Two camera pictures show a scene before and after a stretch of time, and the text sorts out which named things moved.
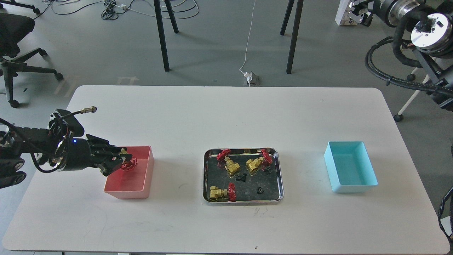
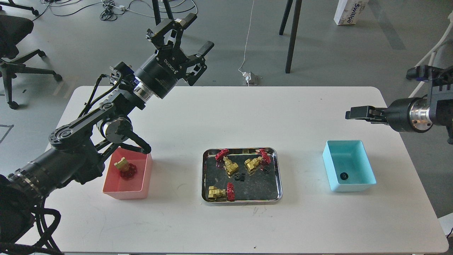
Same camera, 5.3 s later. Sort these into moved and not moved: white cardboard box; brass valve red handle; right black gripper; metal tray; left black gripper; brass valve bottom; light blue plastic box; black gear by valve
Moved: right black gripper; left black gripper; brass valve red handle
Not moved: metal tray; black gear by valve; white cardboard box; light blue plastic box; brass valve bottom
